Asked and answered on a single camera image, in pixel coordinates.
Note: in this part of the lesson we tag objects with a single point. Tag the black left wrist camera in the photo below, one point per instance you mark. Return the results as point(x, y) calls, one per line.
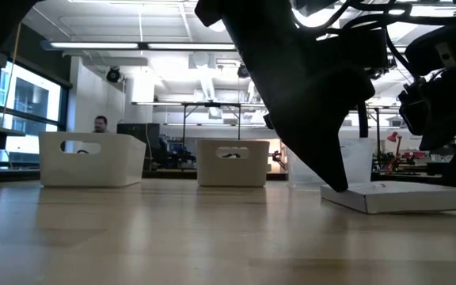
point(366, 47)

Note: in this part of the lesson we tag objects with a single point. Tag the dark framed window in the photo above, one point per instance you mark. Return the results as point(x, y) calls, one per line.
point(34, 99)

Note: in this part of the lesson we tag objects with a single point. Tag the black equipment cabinet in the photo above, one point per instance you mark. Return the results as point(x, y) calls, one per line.
point(137, 132)

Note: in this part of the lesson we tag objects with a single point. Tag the black ceiling spotlight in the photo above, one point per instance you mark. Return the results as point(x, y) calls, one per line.
point(114, 75)
point(242, 71)

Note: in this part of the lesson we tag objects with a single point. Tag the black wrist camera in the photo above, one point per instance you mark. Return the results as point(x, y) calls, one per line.
point(366, 47)
point(412, 111)

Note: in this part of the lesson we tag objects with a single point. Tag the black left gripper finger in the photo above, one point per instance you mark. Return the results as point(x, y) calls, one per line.
point(311, 126)

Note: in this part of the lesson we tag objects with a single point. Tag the clear plastic bin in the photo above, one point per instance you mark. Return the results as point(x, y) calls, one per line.
point(358, 162)

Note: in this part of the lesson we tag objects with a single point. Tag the person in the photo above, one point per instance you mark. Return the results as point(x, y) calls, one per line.
point(100, 124)

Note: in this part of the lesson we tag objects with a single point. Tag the round black desk lamp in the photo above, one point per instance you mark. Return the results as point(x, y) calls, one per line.
point(363, 118)

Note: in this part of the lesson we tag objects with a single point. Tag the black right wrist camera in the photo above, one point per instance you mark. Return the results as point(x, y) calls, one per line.
point(412, 111)

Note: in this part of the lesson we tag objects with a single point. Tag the long ceiling light strip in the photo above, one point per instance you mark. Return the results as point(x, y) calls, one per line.
point(93, 45)

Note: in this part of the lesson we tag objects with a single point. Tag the white plastic bin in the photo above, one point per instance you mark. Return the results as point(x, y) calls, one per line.
point(93, 170)
point(232, 174)

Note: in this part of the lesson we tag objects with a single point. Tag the white cardboard box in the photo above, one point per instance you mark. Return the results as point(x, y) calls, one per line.
point(410, 198)

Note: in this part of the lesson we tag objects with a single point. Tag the red desk lamp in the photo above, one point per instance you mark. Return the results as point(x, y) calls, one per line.
point(392, 137)

